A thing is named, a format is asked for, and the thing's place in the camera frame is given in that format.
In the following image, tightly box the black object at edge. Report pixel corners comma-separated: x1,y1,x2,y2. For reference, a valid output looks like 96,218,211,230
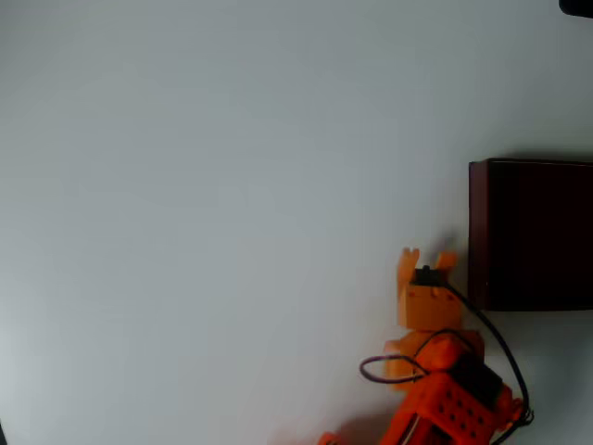
557,0,593,19

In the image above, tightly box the small black camera module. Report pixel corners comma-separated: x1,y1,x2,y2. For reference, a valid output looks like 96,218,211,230
410,264,448,289

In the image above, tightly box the long black camera cable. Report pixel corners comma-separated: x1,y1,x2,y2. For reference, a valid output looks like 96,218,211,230
442,280,535,426

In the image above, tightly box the dark brown wooden box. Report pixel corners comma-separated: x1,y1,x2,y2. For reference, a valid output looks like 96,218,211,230
466,157,593,312

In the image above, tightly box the short black arm cable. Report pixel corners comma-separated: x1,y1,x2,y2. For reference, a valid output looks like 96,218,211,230
411,327,473,377

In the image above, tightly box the purple looped cable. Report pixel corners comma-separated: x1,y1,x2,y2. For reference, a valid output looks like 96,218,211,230
358,353,428,386

